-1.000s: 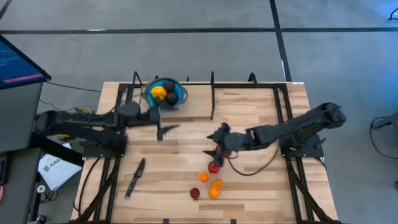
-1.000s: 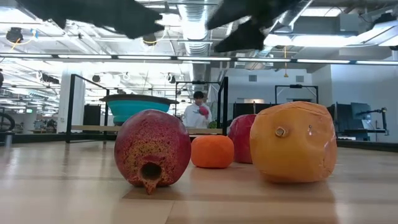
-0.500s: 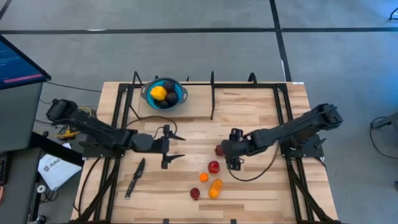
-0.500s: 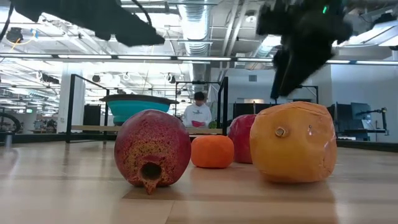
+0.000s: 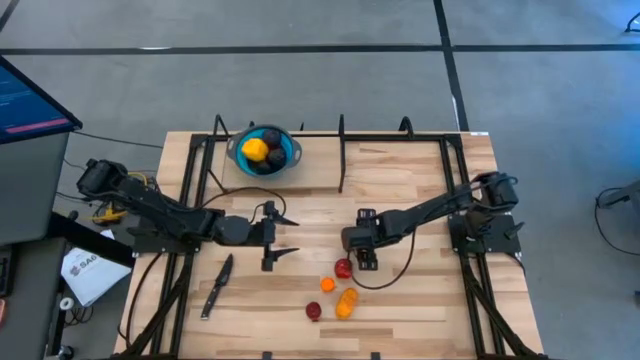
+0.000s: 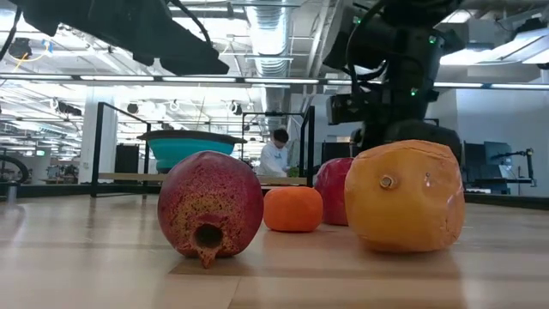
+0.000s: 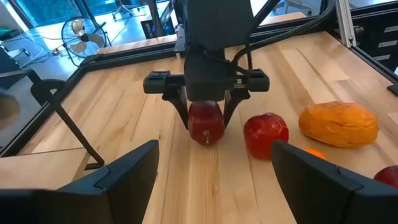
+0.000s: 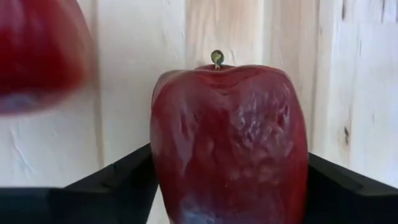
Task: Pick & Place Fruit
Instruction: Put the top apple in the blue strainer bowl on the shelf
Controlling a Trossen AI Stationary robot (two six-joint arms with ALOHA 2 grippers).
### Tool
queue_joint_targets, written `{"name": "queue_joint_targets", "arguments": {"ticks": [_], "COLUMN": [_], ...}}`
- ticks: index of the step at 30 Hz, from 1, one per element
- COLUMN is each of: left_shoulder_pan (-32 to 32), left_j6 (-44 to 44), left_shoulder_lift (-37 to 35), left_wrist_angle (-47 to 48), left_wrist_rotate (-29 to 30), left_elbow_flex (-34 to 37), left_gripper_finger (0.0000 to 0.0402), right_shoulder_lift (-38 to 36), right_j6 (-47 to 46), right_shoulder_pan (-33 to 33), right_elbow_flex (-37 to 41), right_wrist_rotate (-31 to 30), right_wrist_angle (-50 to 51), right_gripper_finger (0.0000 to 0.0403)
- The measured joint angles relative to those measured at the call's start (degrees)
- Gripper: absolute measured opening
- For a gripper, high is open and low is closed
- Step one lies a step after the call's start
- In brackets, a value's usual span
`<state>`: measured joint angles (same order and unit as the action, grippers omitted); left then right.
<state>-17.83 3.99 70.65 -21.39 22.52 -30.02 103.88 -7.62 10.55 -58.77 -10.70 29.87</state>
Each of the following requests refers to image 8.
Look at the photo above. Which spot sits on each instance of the dark red apple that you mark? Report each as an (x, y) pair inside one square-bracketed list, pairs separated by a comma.
[(230, 140)]

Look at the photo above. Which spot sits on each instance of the bright red apple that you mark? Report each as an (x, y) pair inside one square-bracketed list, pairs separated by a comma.
[(37, 46)]

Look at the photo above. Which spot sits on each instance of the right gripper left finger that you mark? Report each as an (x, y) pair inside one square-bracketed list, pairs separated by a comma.
[(77, 205)]

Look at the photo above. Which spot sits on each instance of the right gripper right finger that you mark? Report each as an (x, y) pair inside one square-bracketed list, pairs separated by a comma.
[(351, 202)]

